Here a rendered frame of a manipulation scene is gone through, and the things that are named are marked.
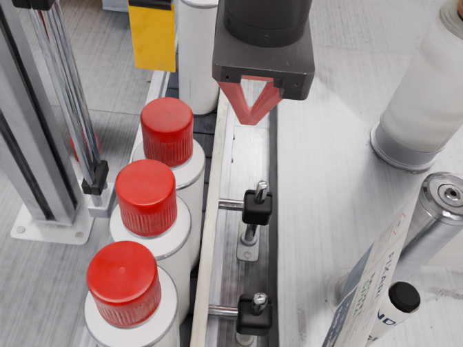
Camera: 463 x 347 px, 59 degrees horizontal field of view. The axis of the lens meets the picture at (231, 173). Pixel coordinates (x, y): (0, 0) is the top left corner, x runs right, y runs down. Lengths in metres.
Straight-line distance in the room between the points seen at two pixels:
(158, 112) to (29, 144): 0.17
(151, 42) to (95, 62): 0.41
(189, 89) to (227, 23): 0.23
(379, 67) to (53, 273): 0.54
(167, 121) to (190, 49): 0.23
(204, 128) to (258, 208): 0.16
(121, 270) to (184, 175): 0.10
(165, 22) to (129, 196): 0.13
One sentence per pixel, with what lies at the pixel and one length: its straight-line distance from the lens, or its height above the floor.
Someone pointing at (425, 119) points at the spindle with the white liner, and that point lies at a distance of 0.50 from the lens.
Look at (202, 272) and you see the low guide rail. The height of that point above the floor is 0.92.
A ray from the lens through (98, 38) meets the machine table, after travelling 0.77.
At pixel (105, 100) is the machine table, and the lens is 0.65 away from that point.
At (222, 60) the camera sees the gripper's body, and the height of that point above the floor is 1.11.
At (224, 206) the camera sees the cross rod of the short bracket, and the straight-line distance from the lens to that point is 0.43.
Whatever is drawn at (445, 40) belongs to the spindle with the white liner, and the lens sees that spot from 0.46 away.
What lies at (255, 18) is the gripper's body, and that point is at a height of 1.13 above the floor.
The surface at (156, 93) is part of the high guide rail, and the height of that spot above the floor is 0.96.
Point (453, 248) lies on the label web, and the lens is 0.42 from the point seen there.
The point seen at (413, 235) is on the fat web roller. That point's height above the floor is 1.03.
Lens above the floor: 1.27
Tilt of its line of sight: 53 degrees down
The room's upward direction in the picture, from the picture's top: 9 degrees clockwise
